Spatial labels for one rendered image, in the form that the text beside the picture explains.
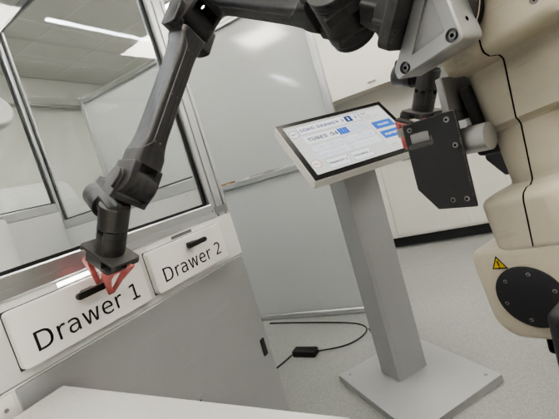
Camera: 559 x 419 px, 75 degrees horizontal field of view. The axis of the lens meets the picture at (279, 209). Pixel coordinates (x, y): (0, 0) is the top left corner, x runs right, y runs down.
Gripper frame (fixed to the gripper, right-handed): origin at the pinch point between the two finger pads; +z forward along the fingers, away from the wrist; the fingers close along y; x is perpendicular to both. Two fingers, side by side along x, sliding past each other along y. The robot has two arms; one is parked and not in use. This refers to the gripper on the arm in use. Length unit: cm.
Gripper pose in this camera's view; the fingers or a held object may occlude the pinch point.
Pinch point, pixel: (106, 286)
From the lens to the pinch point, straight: 86.8
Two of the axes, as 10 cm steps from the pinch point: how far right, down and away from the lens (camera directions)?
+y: -8.4, -4.1, 3.6
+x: -4.7, 2.2, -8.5
